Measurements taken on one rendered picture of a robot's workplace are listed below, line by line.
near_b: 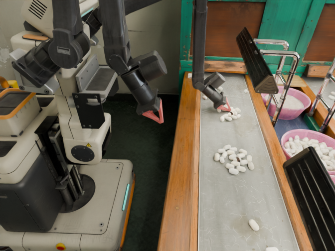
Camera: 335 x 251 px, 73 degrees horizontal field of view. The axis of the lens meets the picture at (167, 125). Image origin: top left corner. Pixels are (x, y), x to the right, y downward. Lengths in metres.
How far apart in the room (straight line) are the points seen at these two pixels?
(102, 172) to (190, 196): 0.88
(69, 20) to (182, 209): 0.64
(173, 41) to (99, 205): 1.70
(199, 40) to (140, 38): 1.44
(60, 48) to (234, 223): 0.73
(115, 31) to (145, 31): 1.83
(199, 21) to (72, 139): 0.73
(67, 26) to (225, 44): 1.17
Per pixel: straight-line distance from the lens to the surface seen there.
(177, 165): 0.92
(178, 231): 0.76
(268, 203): 0.91
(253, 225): 0.82
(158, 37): 2.43
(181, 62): 1.65
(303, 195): 0.53
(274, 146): 1.10
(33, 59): 0.72
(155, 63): 0.63
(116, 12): 0.61
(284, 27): 1.66
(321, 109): 1.48
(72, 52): 0.64
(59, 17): 0.65
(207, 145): 1.05
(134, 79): 0.65
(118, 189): 1.48
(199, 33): 1.06
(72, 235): 1.39
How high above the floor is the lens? 1.44
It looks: 38 degrees down
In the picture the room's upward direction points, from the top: straight up
